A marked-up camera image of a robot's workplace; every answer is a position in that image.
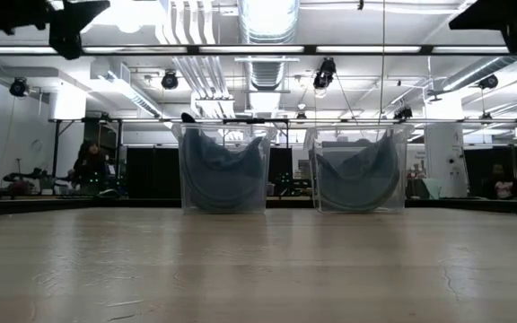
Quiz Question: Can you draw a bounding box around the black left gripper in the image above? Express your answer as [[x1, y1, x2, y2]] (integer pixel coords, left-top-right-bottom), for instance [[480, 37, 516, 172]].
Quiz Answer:
[[15, 0, 111, 62]]

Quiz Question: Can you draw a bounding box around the blue denim hat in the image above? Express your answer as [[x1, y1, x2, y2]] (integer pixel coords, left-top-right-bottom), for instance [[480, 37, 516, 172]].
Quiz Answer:
[[180, 112, 223, 180]]

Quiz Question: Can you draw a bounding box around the black overhead beam with lights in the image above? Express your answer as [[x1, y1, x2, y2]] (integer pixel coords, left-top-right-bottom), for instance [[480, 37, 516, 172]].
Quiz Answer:
[[0, 43, 517, 57]]

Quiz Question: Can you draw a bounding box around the white pillar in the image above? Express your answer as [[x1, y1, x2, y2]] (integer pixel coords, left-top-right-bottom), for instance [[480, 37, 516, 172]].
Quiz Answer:
[[424, 123, 469, 198]]

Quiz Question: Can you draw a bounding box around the black partition screen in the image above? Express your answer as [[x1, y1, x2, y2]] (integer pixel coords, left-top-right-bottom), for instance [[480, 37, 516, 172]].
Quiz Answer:
[[463, 147, 517, 198], [126, 146, 318, 198]]

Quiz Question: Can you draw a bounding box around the person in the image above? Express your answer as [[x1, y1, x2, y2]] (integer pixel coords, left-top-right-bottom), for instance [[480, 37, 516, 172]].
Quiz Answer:
[[482, 162, 517, 200], [70, 141, 110, 195]]

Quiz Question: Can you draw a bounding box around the pale green cloth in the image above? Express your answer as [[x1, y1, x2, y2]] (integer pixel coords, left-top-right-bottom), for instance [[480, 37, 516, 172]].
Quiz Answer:
[[421, 178, 443, 199]]

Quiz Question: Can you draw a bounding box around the clear plastic bin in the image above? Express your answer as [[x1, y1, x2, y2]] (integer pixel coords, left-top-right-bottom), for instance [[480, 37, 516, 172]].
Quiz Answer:
[[303, 124, 416, 214], [171, 123, 278, 214]]

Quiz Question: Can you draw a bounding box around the thin hanging cable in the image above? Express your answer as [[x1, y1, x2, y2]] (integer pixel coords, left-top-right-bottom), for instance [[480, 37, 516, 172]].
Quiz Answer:
[[380, 0, 386, 127]]

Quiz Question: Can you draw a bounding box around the black hanging camera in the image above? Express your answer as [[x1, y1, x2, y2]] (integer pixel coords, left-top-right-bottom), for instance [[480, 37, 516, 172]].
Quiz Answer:
[[312, 57, 337, 90]]

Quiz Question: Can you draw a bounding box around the black background rig frame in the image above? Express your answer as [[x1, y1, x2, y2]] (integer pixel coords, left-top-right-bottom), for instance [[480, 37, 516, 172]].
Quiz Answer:
[[47, 116, 517, 180]]

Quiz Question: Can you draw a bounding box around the silver ceiling air duct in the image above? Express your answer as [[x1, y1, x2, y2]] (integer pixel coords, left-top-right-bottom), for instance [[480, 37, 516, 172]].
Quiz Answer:
[[238, 0, 302, 91]]

